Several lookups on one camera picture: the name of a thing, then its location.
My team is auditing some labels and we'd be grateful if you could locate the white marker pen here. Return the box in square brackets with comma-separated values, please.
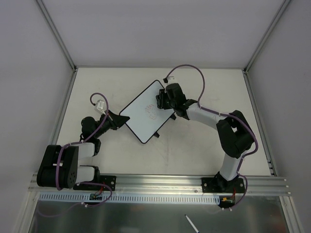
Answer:
[185, 215, 199, 233]

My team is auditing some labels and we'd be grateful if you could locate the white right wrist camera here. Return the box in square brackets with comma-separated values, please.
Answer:
[166, 76, 177, 85]

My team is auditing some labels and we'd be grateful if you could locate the left aluminium frame post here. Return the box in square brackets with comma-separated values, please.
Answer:
[35, 0, 77, 71]

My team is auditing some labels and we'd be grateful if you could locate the white slotted cable duct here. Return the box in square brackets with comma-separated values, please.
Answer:
[38, 192, 220, 205]

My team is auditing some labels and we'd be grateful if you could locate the aluminium mounting rail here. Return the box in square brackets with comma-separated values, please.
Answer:
[28, 171, 292, 196]

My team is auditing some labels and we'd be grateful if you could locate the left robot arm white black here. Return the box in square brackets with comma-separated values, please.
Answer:
[36, 111, 130, 190]

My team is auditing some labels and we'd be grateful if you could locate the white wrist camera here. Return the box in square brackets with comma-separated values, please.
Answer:
[166, 76, 177, 85]
[95, 100, 107, 114]

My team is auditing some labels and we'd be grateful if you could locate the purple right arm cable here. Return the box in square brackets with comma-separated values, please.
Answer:
[163, 64, 258, 212]

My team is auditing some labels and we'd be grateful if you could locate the right aluminium frame post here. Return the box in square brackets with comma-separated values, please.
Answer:
[243, 0, 292, 73]

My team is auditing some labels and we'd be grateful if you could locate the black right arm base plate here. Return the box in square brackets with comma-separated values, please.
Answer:
[201, 177, 245, 194]

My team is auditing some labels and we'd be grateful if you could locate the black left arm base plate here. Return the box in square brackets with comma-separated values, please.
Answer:
[73, 175, 117, 191]

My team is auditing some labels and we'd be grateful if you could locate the aluminium frame post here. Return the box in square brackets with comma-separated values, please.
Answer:
[243, 0, 292, 73]
[35, 0, 77, 71]

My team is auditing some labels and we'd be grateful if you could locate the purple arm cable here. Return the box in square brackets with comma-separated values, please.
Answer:
[163, 64, 258, 212]
[36, 92, 114, 217]

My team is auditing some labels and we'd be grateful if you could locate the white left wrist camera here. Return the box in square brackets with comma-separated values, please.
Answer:
[95, 100, 107, 114]

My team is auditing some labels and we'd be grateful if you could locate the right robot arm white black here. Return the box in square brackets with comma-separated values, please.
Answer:
[156, 79, 259, 192]

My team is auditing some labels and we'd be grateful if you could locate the white whiteboard black frame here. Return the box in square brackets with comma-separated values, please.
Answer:
[120, 80, 174, 144]

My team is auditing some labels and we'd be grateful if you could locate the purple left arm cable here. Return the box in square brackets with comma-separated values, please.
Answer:
[36, 92, 114, 217]

